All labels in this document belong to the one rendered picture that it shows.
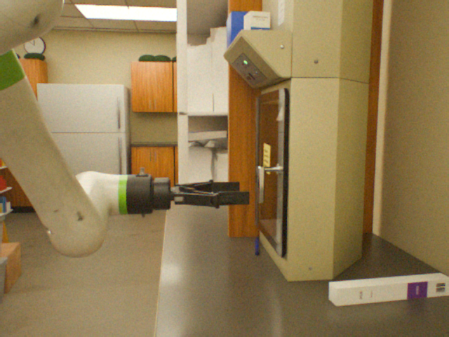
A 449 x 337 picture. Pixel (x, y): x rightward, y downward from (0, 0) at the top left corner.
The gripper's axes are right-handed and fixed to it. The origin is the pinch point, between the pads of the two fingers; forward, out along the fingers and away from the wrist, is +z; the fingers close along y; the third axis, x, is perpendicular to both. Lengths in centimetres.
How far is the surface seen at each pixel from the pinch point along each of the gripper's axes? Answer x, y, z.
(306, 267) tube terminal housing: 17.3, -5.6, 15.3
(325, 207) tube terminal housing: 2.9, -5.4, 19.5
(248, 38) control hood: -34.7, -5.3, 0.9
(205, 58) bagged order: -50, 134, 2
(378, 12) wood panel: -50, 32, 49
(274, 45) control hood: -33.4, -5.3, 6.6
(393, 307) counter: 20.4, -20.2, 28.6
